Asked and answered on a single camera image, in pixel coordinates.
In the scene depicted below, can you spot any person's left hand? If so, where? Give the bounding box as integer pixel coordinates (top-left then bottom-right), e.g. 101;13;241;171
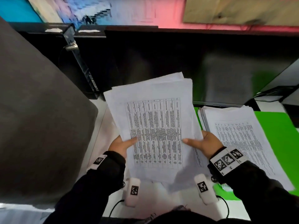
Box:
108;136;139;159

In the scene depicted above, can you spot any stack of printed table papers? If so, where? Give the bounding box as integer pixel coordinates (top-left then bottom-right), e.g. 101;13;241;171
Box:
198;105;295;192

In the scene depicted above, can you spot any white marker wristband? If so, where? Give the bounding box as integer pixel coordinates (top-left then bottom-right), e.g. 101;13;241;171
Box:
86;154;108;172
209;146;249;177

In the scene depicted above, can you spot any large grey panel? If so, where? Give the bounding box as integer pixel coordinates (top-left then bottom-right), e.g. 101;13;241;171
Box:
0;17;99;206

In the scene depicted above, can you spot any printed paper sheets bundle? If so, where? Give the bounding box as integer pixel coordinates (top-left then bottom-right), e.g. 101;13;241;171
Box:
103;72;210;185

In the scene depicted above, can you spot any person's right forearm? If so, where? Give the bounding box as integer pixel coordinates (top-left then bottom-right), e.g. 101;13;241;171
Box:
207;160;299;224

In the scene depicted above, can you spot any person's black jacket front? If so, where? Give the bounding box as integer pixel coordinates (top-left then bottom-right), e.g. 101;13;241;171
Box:
140;206;236;224

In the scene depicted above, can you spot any green folder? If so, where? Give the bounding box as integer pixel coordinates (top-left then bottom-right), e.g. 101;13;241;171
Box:
193;107;299;201

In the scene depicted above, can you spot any person's right hand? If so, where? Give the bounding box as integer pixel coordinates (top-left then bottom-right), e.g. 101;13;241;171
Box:
182;131;224;160

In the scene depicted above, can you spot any slanted black bar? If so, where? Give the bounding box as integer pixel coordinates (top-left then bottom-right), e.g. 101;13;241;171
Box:
63;24;101;100

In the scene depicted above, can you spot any brown cardboard sheet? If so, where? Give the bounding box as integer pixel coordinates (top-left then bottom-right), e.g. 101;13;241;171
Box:
183;0;299;33

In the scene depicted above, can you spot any black camera cable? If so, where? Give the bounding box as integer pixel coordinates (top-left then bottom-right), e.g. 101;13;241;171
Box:
108;199;126;218
216;195;230;219

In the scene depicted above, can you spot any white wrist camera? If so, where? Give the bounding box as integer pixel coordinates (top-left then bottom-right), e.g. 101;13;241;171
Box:
122;177;141;208
194;174;219;206

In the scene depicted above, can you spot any colourful wall poster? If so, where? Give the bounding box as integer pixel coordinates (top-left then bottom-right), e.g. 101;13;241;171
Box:
0;0;187;29

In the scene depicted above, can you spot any person's left forearm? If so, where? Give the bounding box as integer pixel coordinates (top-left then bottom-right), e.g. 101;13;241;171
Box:
43;150;126;224

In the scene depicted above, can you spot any black monitor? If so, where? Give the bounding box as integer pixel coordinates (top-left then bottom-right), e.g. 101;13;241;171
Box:
105;27;299;108

